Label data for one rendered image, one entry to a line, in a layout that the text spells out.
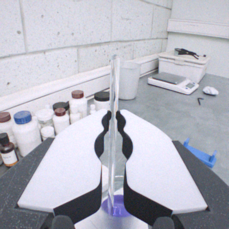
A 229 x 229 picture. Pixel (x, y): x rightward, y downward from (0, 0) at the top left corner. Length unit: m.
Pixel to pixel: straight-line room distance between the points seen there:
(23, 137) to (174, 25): 1.36
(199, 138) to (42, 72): 0.58
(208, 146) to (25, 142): 0.52
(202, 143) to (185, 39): 1.11
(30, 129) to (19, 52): 0.26
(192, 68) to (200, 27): 0.42
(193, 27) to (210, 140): 1.04
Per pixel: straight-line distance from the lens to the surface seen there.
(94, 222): 0.26
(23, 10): 0.63
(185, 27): 1.52
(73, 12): 0.74
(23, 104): 0.60
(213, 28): 1.48
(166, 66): 1.21
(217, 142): 0.62
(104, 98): 0.63
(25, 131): 0.46
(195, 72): 1.17
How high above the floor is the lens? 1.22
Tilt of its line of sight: 29 degrees down
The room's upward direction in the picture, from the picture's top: 2 degrees clockwise
